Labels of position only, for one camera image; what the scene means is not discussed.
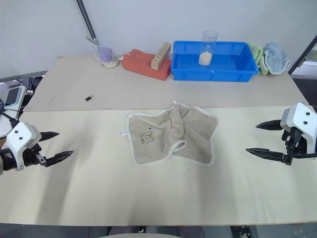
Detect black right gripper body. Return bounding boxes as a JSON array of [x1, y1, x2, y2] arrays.
[[281, 126, 317, 161]]

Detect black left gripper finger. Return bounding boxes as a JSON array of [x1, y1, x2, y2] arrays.
[[45, 150, 75, 168], [39, 131, 60, 143]]

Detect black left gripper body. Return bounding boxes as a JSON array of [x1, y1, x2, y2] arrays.
[[23, 143, 48, 168]]

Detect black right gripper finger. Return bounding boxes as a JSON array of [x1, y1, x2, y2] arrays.
[[256, 119, 282, 131], [245, 147, 293, 167]]

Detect beige towel with white trim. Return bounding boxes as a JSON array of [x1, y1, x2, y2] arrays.
[[119, 99, 219, 168]]

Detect white device with screen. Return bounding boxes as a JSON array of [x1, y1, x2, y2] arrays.
[[4, 85, 27, 113]]

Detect black equipment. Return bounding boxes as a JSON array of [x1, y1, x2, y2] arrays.
[[24, 75, 46, 96]]

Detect light blue cloth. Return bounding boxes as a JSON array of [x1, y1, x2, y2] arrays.
[[262, 42, 292, 76]]

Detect blue plastic tray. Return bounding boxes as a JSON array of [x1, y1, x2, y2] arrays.
[[172, 40, 260, 82]]

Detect green cloth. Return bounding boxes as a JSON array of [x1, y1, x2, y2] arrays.
[[248, 42, 269, 76]]

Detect clear cup with grain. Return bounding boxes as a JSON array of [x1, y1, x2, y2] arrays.
[[198, 30, 219, 66]]

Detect glass beaker with grain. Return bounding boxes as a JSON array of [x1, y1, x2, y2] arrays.
[[92, 43, 121, 68]]

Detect purple scoop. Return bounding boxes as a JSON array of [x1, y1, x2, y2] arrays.
[[97, 45, 116, 63]]

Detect orange-red cloth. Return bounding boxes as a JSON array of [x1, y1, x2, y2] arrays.
[[121, 48, 172, 81]]

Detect threaded metal pole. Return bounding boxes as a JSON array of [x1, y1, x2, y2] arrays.
[[75, 0, 99, 46]]

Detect wooden block with holes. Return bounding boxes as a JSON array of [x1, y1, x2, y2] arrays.
[[151, 42, 172, 71]]

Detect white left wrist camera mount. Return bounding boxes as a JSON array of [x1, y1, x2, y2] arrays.
[[4, 121, 42, 172]]

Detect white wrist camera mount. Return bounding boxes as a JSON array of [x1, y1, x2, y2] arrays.
[[279, 102, 317, 155], [4, 121, 42, 172]]

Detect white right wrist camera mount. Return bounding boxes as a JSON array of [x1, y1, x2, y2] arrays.
[[279, 102, 317, 155]]

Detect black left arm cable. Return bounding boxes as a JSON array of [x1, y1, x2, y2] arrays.
[[0, 108, 20, 127]]

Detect black metal frame post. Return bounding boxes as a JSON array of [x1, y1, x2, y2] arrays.
[[288, 34, 317, 75]]

